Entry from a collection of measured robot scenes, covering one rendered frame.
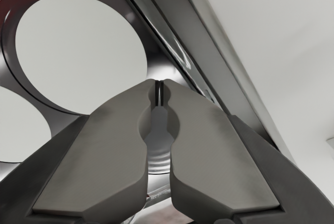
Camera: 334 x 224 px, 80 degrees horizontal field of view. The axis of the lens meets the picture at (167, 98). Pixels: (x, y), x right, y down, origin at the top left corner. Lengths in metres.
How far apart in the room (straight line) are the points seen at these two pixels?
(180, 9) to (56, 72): 0.14
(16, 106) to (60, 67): 0.06
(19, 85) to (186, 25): 0.17
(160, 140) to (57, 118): 0.10
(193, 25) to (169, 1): 0.04
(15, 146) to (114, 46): 0.15
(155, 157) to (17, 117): 0.14
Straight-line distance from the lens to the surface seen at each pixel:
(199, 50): 0.25
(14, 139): 0.25
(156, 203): 0.34
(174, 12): 0.23
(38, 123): 0.23
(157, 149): 0.22
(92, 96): 0.19
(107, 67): 0.17
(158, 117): 0.19
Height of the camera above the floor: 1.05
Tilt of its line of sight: 57 degrees down
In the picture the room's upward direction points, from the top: 177 degrees clockwise
